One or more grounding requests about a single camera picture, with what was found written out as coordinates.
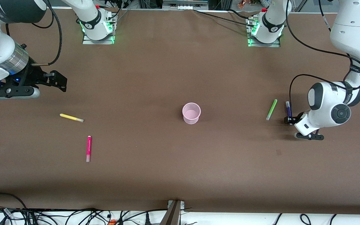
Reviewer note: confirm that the green marker pen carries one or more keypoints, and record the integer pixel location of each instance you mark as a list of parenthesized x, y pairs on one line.
[(272, 109)]

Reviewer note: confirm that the pink marker pen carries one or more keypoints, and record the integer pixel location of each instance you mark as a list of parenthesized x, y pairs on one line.
[(88, 148)]

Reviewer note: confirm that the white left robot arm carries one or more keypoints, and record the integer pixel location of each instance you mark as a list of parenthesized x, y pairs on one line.
[(352, 34)]

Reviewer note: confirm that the purple marker pen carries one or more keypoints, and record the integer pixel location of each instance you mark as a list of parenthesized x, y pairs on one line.
[(288, 108)]

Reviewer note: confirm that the grey power strip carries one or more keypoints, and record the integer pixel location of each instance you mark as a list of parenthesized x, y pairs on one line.
[(185, 4)]

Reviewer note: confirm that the yellow marker pen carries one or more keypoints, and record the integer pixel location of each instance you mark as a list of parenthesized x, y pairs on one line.
[(70, 117)]

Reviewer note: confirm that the pink plastic cup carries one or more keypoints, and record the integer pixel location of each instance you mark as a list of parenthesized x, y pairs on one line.
[(191, 113)]

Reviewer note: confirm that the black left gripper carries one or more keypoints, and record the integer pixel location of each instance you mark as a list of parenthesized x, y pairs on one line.
[(296, 119)]

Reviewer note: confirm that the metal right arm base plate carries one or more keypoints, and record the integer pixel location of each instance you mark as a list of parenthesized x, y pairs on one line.
[(98, 41)]

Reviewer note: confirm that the metal table edge bracket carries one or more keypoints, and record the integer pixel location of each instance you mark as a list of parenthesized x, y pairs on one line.
[(173, 212)]

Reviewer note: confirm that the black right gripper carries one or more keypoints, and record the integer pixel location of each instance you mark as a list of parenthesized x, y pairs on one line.
[(32, 77)]

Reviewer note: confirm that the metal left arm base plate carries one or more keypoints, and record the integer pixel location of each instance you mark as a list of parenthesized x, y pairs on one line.
[(264, 44)]

